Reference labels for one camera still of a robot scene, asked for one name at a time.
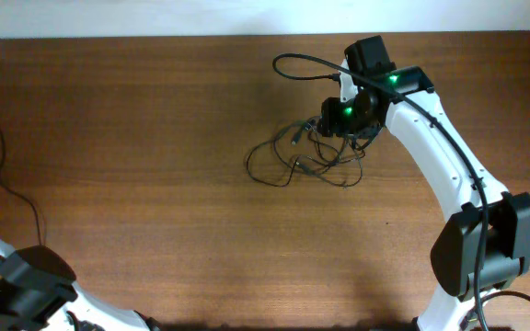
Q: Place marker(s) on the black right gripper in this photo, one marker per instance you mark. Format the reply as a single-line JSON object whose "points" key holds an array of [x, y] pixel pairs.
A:
{"points": [[331, 119]]}

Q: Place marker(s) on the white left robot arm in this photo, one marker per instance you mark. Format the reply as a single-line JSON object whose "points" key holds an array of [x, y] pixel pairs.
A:
{"points": [[39, 291]]}

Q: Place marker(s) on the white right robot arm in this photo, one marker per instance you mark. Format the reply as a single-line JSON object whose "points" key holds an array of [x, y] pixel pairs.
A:
{"points": [[485, 243]]}

